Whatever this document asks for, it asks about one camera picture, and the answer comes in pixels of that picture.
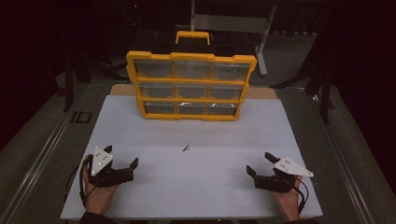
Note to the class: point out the yellow organizer cabinet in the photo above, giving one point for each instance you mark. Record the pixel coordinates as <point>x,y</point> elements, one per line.
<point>190,81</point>

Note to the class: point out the grid of clear drawers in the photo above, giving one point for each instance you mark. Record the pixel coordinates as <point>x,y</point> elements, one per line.
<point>192,70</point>

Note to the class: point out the aluminium floor rail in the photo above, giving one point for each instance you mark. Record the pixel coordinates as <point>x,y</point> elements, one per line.
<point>342,161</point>
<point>43,158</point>

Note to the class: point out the person's right hand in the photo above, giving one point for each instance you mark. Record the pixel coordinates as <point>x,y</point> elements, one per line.
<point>289,202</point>

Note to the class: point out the small silver screw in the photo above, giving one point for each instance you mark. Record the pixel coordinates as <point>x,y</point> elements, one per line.
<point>187,147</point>

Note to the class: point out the grey metal stand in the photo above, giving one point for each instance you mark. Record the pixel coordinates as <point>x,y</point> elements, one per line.
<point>230,23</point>

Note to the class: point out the person's left hand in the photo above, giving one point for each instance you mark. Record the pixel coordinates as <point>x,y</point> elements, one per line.
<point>98,199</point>

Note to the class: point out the clear plastic storage drawer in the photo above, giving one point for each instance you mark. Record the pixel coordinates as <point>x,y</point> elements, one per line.
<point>156,90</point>

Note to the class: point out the black stand leg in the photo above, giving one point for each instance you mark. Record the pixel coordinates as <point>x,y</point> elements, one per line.
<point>325,102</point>
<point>68,93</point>

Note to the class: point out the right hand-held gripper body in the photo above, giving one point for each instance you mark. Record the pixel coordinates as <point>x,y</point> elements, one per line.
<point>274,182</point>

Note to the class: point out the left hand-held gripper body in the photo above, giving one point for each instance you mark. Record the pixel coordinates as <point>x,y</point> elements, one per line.
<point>101,161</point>

